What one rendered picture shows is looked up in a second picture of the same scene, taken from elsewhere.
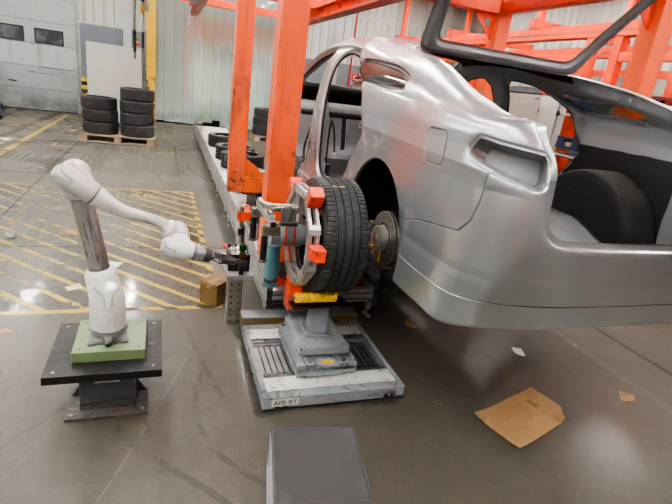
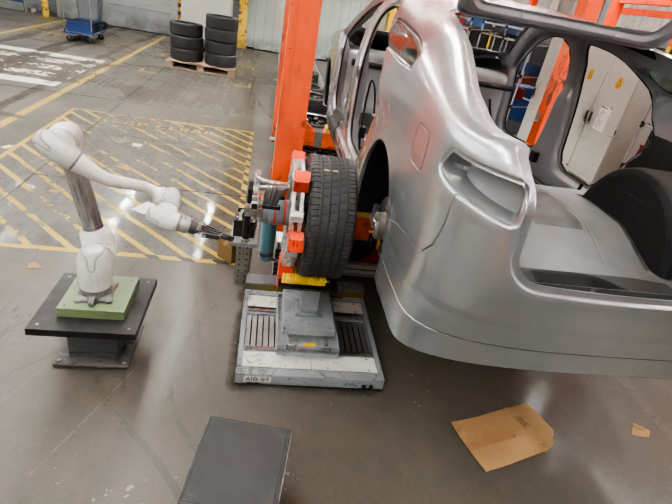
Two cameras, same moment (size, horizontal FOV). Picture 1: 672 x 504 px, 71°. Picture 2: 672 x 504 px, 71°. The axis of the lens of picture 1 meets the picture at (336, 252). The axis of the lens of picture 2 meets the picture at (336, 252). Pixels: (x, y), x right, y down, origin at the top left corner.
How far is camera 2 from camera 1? 62 cm
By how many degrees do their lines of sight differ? 13
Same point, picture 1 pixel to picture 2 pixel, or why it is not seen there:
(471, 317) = (427, 344)
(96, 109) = (182, 36)
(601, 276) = (584, 327)
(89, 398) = (76, 347)
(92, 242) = (83, 204)
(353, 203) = (342, 191)
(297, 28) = not seen: outside the picture
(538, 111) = not seen: hidden behind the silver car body
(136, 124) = (219, 53)
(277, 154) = (285, 123)
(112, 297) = (95, 260)
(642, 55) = not seen: outside the picture
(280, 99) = (290, 64)
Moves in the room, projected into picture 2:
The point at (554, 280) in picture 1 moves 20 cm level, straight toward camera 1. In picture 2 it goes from (522, 324) to (498, 349)
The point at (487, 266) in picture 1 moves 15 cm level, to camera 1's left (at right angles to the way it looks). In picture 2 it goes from (444, 297) to (402, 285)
